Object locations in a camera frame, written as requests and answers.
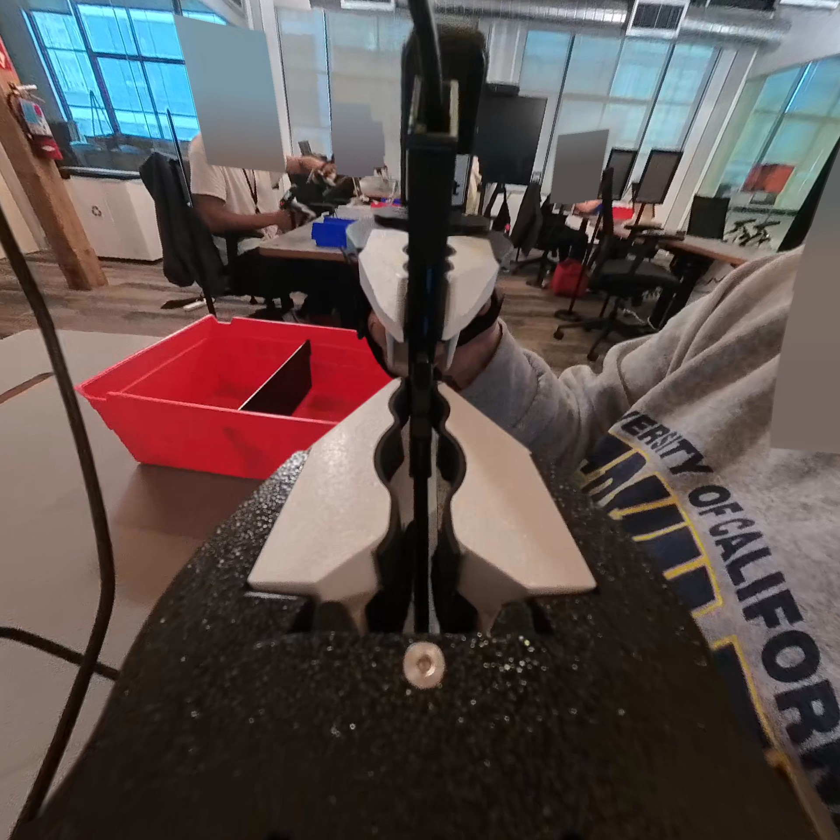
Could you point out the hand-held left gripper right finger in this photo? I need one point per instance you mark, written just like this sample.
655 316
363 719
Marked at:
512 518

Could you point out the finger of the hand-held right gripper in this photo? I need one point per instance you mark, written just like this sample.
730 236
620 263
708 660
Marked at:
469 275
387 275

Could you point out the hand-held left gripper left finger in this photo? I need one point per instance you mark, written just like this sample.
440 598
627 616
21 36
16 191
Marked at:
328 512

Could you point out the person's right forearm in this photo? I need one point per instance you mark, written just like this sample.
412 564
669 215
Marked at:
558 407

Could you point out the person's right hand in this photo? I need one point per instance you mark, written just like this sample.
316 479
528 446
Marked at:
476 364

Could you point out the blue plastic bin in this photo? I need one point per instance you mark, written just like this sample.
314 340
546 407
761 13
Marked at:
331 233

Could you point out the wooden desk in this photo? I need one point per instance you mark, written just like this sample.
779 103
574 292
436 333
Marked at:
295 246
715 249

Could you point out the red bag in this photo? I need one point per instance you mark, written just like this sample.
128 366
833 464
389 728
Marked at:
568 279

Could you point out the black bin divider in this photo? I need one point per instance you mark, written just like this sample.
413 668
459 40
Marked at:
282 387

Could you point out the red plastic bin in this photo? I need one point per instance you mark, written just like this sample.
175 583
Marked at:
197 433

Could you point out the black office chair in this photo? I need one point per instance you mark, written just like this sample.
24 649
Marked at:
630 275

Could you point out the black monitor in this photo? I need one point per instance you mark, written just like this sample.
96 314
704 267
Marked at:
658 176
707 216
620 172

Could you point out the black jacket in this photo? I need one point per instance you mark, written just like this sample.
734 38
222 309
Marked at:
177 223

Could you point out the white cabinet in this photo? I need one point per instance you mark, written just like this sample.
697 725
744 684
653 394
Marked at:
111 216

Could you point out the red fire extinguisher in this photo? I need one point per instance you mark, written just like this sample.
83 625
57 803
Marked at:
36 124

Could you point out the orange wall picture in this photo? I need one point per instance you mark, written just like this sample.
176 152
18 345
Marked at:
768 178

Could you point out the wooden post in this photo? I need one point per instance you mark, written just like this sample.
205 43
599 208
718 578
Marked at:
59 223

